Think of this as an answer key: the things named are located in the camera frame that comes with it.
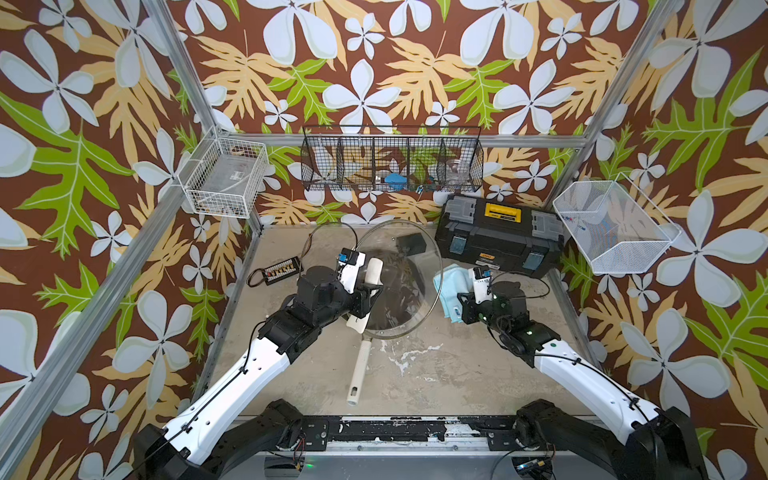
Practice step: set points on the light blue cloth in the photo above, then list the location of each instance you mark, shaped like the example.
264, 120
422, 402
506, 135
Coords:
449, 283

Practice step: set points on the black wire basket rear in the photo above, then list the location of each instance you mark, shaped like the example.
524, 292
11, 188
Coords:
359, 157

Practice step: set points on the white wire basket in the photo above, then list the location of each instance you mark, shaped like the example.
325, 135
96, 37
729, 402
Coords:
223, 174
616, 226

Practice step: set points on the black toolbox yellow label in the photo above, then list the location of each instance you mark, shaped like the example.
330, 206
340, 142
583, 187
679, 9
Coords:
517, 239

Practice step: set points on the white wire basket right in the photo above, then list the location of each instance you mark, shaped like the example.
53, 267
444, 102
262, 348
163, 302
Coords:
616, 226

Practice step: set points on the white wire basket left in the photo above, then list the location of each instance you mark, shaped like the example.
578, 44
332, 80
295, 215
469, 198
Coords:
223, 174

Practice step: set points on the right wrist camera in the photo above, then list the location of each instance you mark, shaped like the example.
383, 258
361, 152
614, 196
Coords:
482, 278

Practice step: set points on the dark frying pan white handle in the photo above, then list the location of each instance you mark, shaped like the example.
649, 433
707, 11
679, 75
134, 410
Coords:
360, 366

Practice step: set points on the glass pot lid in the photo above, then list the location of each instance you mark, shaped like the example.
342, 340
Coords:
406, 237

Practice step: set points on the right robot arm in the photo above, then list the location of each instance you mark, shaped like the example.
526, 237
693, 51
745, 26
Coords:
635, 439

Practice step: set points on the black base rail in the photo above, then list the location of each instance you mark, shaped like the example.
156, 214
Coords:
496, 432

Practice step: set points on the blue object in basket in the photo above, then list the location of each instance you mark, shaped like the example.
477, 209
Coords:
396, 181

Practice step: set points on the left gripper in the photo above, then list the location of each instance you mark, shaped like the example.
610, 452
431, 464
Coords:
364, 301

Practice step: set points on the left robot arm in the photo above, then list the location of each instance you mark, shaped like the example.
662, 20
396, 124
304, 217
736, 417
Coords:
202, 442

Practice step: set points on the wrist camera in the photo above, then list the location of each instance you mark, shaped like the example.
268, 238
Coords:
350, 261
482, 278

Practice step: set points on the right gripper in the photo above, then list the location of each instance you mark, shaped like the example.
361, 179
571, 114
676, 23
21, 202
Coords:
468, 306

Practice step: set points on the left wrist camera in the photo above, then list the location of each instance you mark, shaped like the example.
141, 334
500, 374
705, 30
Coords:
350, 261

